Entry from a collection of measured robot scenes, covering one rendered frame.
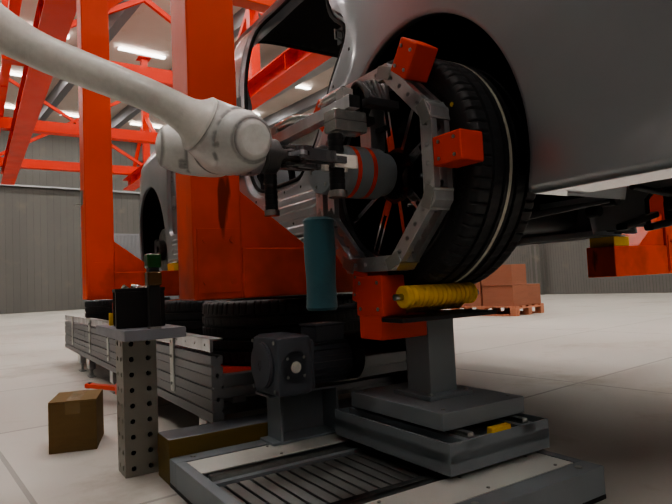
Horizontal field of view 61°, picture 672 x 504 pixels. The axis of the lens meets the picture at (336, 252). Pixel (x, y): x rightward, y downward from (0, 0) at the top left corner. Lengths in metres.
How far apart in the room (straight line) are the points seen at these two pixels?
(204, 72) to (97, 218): 1.94
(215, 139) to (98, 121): 2.86
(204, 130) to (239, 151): 0.07
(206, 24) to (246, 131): 1.06
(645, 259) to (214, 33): 2.53
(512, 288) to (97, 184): 5.68
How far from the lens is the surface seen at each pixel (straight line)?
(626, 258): 3.34
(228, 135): 0.95
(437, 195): 1.35
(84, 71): 1.04
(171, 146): 1.11
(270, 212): 1.57
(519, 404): 1.66
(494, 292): 8.09
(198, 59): 1.92
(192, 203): 1.79
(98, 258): 3.66
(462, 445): 1.44
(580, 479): 1.54
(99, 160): 3.75
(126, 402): 1.87
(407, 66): 1.48
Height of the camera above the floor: 0.56
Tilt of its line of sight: 3 degrees up
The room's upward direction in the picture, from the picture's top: 3 degrees counter-clockwise
